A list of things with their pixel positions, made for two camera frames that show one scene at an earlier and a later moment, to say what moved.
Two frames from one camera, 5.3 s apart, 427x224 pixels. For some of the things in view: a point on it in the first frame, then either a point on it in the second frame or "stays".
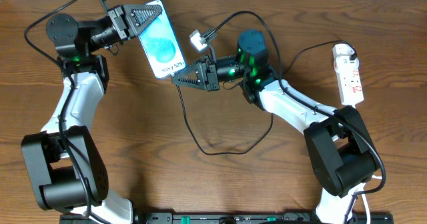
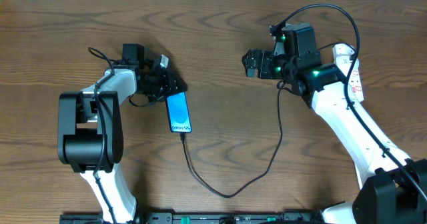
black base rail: (228, 218) stays
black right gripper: (211, 75) -> (264, 64)
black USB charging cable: (270, 127) -> (279, 90)
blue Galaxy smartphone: (161, 46) -> (179, 113)
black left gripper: (117, 23) -> (165, 79)
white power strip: (350, 85) stays
